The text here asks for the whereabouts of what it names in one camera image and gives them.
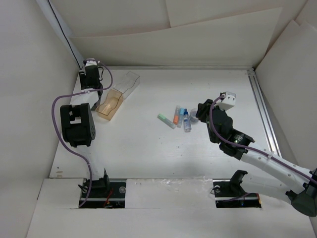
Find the orange plastic container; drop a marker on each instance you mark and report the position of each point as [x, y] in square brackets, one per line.
[109, 107]

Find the aluminium rail back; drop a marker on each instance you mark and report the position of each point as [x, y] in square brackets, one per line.
[231, 67]

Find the small blue spray bottle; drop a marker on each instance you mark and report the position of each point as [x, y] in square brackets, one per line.
[186, 121]

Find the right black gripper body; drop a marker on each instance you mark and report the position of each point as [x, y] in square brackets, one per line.
[203, 114]

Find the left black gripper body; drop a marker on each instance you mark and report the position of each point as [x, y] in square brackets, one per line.
[83, 78]

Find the clear cup purple contents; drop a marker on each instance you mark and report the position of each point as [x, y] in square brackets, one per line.
[193, 117]

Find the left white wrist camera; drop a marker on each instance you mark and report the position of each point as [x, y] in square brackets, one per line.
[90, 62]

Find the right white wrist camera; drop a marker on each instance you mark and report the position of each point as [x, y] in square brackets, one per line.
[227, 100]

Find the dark grey plastic container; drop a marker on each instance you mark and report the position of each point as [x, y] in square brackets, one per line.
[97, 103]

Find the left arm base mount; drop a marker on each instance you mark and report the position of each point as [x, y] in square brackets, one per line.
[105, 193]

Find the green clear highlighter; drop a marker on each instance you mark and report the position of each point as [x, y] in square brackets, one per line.
[166, 121]

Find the orange clear highlighter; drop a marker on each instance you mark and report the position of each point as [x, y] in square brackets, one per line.
[176, 115]

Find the aluminium rail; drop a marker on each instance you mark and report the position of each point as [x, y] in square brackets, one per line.
[231, 67]
[268, 128]

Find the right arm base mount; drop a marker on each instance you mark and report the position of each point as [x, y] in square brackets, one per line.
[228, 193]

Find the clear plastic container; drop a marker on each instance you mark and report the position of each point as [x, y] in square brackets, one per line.
[128, 83]

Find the aluminium rail right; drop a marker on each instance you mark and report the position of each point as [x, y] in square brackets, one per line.
[268, 128]

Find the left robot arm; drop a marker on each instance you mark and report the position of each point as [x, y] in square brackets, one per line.
[78, 128]

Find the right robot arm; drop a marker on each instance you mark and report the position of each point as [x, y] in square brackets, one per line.
[288, 182]

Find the blue clear highlighter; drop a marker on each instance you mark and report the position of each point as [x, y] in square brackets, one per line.
[180, 118]

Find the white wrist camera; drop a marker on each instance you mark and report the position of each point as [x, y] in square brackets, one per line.
[90, 62]
[227, 100]

